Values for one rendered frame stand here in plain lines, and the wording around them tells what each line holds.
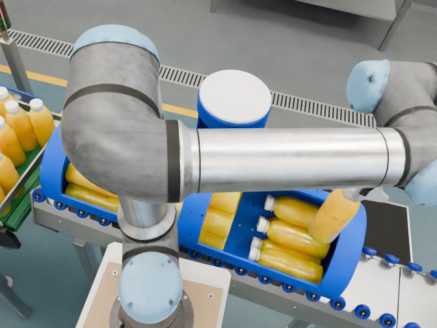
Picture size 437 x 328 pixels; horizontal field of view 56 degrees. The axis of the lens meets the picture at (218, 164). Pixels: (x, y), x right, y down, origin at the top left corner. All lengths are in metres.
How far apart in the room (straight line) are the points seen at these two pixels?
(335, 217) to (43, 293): 1.70
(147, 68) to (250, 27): 3.19
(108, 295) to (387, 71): 0.76
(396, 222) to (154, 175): 2.25
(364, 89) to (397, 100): 0.05
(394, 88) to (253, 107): 0.99
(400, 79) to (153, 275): 0.53
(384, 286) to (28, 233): 1.80
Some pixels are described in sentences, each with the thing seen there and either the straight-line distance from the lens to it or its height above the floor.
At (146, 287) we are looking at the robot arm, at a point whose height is 1.39.
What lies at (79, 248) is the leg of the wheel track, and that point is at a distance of 1.71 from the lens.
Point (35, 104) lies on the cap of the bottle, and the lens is 1.45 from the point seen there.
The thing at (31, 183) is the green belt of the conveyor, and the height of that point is 0.90.
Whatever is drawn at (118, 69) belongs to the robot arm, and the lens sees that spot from 0.50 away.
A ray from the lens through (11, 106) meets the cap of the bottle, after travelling 1.47.
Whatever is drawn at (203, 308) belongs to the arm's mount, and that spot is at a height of 1.16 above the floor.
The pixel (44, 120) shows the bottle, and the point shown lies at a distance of 1.47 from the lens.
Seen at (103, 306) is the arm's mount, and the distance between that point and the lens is 1.02.
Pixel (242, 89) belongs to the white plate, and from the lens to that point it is 1.60.
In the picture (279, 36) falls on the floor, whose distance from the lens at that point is 3.68.
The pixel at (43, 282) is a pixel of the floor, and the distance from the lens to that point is 2.34.
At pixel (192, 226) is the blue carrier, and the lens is 1.09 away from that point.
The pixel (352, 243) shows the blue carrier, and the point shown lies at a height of 1.22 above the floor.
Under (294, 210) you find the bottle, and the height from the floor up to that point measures 1.15.
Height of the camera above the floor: 2.13
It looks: 54 degrees down
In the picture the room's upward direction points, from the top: 12 degrees clockwise
